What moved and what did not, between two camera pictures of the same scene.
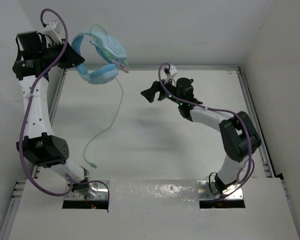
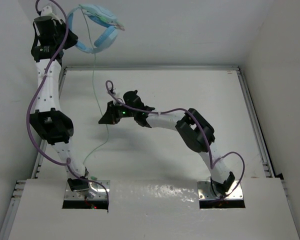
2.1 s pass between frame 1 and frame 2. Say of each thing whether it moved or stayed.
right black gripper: moved
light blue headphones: moved
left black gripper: moved
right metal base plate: stayed
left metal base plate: stayed
